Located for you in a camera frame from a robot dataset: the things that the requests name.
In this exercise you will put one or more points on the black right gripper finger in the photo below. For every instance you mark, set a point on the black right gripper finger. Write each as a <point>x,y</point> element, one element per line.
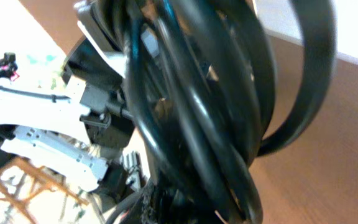
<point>157,205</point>

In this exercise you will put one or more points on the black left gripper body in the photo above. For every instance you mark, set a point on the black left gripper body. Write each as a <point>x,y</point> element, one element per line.
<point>101,21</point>

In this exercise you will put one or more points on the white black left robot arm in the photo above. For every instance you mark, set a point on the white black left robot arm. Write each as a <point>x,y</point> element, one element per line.
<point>30,124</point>

